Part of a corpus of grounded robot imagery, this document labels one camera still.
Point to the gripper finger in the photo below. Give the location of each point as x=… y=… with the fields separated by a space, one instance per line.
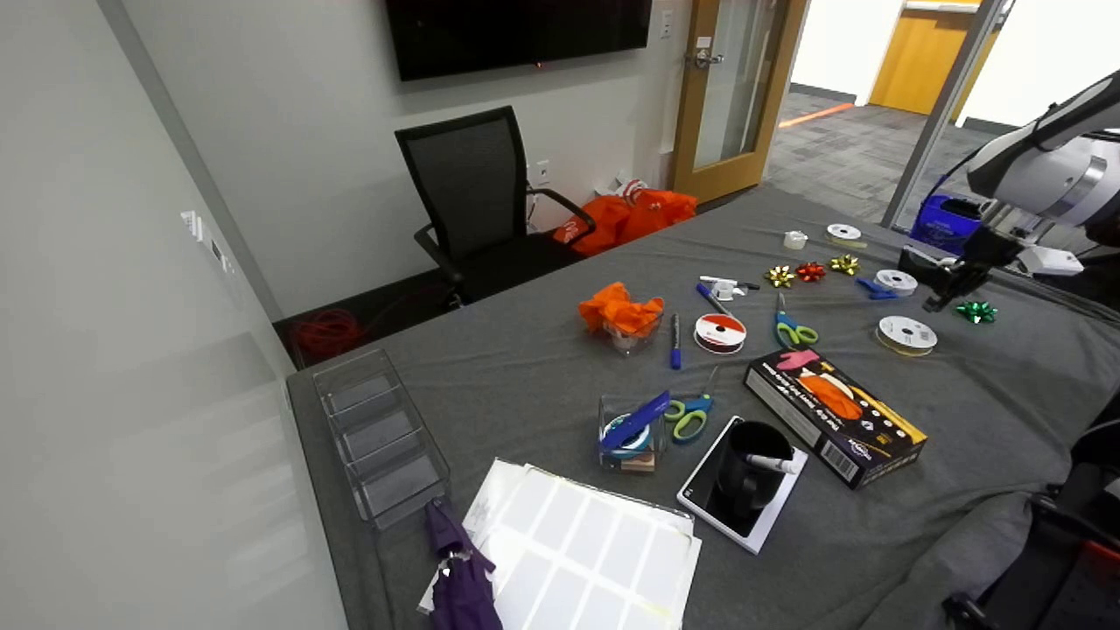
x=943 y=293
x=954 y=269

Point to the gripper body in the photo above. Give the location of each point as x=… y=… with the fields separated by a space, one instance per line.
x=989 y=249

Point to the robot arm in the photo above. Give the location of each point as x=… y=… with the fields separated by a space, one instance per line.
x=1046 y=171

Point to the black box of orange gloves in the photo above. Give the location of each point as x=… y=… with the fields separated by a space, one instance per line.
x=831 y=411

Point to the clear box with orange cloth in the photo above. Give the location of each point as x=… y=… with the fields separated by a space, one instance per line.
x=621 y=315

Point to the clear box with blue tape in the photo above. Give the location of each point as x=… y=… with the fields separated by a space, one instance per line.
x=630 y=433

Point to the black tape dispenser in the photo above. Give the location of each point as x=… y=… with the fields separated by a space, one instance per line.
x=917 y=261

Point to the green gift bow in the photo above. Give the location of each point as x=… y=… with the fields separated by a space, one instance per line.
x=976 y=311

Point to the blue bin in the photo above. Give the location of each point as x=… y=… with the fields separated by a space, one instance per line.
x=945 y=223

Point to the white spool of gold ribbon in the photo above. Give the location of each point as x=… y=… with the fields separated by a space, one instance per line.
x=907 y=334

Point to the blue plastic clip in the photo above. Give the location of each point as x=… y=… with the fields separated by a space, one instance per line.
x=871 y=289

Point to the gold gift bow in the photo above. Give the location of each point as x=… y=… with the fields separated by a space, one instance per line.
x=780 y=276
x=844 y=264

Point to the red gift bow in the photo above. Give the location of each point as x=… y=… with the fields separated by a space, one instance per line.
x=810 y=271

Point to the small white tape roll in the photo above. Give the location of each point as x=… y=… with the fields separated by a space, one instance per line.
x=794 y=240

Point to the yellow wooden door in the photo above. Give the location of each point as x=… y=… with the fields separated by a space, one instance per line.
x=927 y=57

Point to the white correction tape dispenser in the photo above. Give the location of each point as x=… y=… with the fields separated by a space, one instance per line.
x=726 y=284

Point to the white spool of red ribbon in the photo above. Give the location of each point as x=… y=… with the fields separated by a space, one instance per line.
x=720 y=332

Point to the blue pen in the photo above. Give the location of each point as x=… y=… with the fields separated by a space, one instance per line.
x=710 y=297

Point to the white marker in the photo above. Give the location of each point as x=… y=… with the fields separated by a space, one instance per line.
x=774 y=463

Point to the black mug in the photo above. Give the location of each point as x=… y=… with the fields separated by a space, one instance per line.
x=748 y=477

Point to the blue marker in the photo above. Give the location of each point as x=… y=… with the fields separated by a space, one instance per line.
x=675 y=341

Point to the wooden door with glass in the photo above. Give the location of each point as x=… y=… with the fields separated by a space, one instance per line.
x=735 y=96

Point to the green and blue scissors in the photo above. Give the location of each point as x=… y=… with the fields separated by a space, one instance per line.
x=691 y=418

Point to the white-framed black tablet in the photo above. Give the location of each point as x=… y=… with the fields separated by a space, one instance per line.
x=700 y=499

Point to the heap of orange bags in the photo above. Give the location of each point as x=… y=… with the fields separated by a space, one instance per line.
x=626 y=219

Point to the grey tablecloth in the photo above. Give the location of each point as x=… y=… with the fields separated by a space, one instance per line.
x=542 y=385

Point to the stack of white label sheets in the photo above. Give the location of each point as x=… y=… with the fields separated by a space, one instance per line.
x=586 y=551

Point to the black office chair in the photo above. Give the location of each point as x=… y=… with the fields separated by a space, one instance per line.
x=477 y=192

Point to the purple cloth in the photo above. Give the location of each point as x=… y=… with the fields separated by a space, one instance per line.
x=459 y=577

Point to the clear plastic organizer tray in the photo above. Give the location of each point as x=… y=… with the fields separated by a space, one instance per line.
x=381 y=437

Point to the white switch plate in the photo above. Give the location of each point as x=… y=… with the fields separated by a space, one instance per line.
x=667 y=24

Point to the white wall socket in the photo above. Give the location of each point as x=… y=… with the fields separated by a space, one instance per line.
x=542 y=171

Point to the black wall monitor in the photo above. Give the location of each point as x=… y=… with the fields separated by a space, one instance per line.
x=516 y=31

